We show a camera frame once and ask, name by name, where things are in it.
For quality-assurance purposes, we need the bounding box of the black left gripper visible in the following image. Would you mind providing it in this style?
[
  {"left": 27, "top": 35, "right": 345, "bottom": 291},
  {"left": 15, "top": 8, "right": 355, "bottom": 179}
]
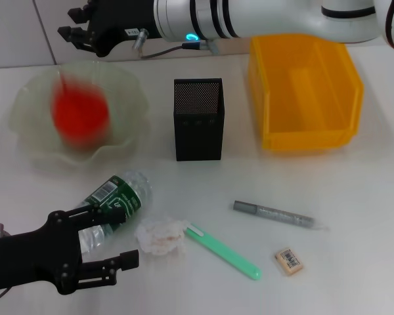
[{"left": 0, "top": 202, "right": 141, "bottom": 295}]

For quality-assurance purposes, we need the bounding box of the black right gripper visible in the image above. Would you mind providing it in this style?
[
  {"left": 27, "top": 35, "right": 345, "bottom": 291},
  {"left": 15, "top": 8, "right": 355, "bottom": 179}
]
[{"left": 57, "top": 0, "right": 158, "bottom": 57}]

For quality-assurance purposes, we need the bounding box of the white paper ball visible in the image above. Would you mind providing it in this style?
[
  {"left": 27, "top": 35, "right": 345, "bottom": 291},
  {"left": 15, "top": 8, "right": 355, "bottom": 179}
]
[{"left": 134, "top": 216, "right": 187, "bottom": 256}]

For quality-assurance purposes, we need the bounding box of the clear bottle with green label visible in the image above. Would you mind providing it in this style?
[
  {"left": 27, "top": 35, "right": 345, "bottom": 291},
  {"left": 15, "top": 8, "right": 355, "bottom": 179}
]
[{"left": 77, "top": 169, "right": 154, "bottom": 260}]

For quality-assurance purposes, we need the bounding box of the red-orange fruit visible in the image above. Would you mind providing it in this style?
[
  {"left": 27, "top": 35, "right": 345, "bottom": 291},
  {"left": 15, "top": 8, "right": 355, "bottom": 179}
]
[{"left": 51, "top": 73, "right": 112, "bottom": 150}]

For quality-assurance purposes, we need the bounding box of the translucent green glass fruit plate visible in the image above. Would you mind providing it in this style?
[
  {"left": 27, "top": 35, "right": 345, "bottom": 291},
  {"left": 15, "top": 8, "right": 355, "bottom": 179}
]
[{"left": 9, "top": 60, "right": 150, "bottom": 168}]

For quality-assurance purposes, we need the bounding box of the black mesh pen holder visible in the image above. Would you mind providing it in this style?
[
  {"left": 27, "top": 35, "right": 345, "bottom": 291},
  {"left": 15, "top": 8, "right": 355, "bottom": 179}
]
[{"left": 173, "top": 77, "right": 224, "bottom": 161}]

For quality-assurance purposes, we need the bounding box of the grey marker pen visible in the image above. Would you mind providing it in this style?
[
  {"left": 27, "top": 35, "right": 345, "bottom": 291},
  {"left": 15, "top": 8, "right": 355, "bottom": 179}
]
[{"left": 232, "top": 199, "right": 329, "bottom": 230}]

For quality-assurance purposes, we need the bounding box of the beige eraser with barcode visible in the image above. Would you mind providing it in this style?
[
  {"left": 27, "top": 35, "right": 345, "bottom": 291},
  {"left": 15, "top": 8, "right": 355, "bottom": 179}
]
[{"left": 274, "top": 247, "right": 305, "bottom": 278}]

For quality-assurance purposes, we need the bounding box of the yellow plastic bin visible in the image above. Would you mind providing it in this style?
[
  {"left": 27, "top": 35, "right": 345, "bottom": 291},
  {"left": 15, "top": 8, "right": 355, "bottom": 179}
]
[{"left": 248, "top": 32, "right": 364, "bottom": 152}]

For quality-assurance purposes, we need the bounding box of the grey right gripper cable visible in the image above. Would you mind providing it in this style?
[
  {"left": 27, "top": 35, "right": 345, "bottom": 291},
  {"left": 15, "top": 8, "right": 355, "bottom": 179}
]
[{"left": 133, "top": 28, "right": 217, "bottom": 60}]

